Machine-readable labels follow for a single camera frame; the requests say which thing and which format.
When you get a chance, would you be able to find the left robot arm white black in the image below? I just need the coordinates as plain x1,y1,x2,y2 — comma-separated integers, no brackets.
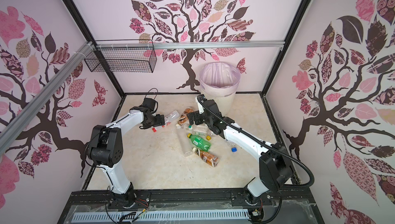
86,106,165,195

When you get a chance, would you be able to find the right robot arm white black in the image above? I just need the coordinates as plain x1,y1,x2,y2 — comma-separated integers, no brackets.
187,95,294,202

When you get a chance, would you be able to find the white bin with purple liner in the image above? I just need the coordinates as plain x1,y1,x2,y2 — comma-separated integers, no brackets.
199,62,241,116

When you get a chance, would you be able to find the brown coffee bottle upper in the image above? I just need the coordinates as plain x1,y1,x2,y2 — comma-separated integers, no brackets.
177,107,194,126

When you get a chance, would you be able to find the brown coffee bottle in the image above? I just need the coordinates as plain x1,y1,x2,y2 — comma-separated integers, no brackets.
177,107,194,126
192,147,219,167

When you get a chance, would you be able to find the clear bottle red cap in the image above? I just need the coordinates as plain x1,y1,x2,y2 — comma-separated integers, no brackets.
152,110,180,132

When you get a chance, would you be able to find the clear bottle green label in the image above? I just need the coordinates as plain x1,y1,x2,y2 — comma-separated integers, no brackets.
183,124,210,137

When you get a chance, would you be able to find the green soda bottle yellow cap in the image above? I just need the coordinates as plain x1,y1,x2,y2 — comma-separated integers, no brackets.
187,133,211,152

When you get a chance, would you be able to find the tall clear square bottle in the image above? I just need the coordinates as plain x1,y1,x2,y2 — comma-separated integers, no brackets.
175,124,193,157

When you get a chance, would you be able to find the blue label bottle right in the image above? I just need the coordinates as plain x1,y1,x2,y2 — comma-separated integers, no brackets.
227,141,237,153

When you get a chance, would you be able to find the brown coffee bottle lower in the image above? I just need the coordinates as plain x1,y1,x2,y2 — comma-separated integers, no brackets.
192,147,219,167

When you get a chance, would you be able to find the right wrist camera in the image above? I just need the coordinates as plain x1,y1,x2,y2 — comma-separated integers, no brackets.
195,94,206,114

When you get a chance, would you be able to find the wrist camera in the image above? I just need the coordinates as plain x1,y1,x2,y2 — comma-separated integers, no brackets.
195,94,206,114
142,97,158,113

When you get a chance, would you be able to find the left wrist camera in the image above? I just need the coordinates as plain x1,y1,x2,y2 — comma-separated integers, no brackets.
142,97,158,113

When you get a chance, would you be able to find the black wire basket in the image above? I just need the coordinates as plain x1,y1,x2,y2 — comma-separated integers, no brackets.
84,39,157,73

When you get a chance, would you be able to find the aluminium rail back wall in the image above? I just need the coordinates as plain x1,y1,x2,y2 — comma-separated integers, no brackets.
95,40,285,50

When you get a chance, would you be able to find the aluminium rail wall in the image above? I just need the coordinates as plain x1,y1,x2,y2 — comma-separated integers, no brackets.
95,40,285,50
1,41,94,155

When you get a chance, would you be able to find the white slotted cable duct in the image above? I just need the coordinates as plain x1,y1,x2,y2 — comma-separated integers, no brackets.
68,209,249,224

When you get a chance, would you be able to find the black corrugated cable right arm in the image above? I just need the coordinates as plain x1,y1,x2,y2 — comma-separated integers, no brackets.
197,94,315,189

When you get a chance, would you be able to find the black base frame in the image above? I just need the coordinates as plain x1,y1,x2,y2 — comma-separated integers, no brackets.
57,188,324,224

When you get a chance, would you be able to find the aluminium rail left wall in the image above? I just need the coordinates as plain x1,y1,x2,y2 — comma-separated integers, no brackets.
1,41,94,155

